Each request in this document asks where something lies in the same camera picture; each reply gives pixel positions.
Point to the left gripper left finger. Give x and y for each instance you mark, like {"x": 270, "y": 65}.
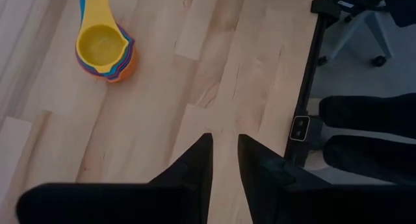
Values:
{"x": 182, "y": 201}

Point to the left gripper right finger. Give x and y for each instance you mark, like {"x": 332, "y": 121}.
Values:
{"x": 292, "y": 201}

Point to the orange measuring cup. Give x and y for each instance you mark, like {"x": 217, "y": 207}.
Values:
{"x": 130, "y": 69}

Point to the yellow measuring cup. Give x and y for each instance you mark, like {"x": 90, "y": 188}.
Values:
{"x": 100, "y": 45}

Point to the light blue measuring cup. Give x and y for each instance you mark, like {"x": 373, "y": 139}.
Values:
{"x": 82, "y": 0}

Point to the person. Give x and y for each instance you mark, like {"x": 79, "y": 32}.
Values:
{"x": 367, "y": 113}

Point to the grey office chair base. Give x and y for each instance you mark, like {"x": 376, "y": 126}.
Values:
{"x": 360, "y": 26}

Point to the black aluminium table frame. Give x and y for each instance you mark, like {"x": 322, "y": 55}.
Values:
{"x": 310, "y": 71}

